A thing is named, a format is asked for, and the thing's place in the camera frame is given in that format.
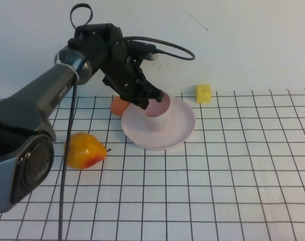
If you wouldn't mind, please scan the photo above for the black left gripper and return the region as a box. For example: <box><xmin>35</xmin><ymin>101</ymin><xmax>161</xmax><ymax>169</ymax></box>
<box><xmin>101</xmin><ymin>55</ymin><xmax>166</xmax><ymax>110</ymax></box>

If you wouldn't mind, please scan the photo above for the pink plastic cup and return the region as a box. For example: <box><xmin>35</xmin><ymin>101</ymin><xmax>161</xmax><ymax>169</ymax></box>
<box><xmin>141</xmin><ymin>92</ymin><xmax>174</xmax><ymax>134</ymax></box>

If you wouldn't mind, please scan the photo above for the pink round plate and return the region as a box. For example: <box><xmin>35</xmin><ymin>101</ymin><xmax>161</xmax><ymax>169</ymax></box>
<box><xmin>121</xmin><ymin>96</ymin><xmax>196</xmax><ymax>151</ymax></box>

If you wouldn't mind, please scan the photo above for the orange foam cube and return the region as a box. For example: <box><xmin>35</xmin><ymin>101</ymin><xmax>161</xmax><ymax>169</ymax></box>
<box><xmin>110</xmin><ymin>96</ymin><xmax>130</xmax><ymax>116</ymax></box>

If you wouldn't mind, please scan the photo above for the yellow foam cube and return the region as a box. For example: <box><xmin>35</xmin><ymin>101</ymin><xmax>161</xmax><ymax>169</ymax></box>
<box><xmin>195</xmin><ymin>84</ymin><xmax>212</xmax><ymax>104</ymax></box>

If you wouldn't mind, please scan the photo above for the orange yellow toy pear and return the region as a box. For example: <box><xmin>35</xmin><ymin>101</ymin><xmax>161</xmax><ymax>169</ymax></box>
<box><xmin>64</xmin><ymin>132</ymin><xmax>112</xmax><ymax>170</ymax></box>

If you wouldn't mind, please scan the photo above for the white zip tie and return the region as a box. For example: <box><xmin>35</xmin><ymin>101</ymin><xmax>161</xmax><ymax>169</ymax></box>
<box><xmin>54</xmin><ymin>52</ymin><xmax>80</xmax><ymax>82</ymax></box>

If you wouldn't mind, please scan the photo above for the white black grid table mat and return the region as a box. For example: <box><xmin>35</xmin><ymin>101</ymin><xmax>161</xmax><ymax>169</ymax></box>
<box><xmin>0</xmin><ymin>89</ymin><xmax>305</xmax><ymax>241</ymax></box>

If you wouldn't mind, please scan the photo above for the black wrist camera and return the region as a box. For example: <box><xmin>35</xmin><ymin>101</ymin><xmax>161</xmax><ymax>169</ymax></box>
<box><xmin>128</xmin><ymin>41</ymin><xmax>159</xmax><ymax>61</ymax></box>

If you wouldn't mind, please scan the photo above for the black camera cable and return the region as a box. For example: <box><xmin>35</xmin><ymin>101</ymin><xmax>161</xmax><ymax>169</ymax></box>
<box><xmin>122</xmin><ymin>36</ymin><xmax>196</xmax><ymax>61</ymax></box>

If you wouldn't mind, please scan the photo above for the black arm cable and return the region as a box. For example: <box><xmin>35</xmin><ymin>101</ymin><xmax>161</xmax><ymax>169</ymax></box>
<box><xmin>57</xmin><ymin>75</ymin><xmax>79</xmax><ymax>241</ymax></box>

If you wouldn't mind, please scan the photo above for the black strap loop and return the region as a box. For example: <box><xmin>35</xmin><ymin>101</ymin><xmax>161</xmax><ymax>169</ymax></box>
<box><xmin>70</xmin><ymin>3</ymin><xmax>94</xmax><ymax>30</ymax></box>

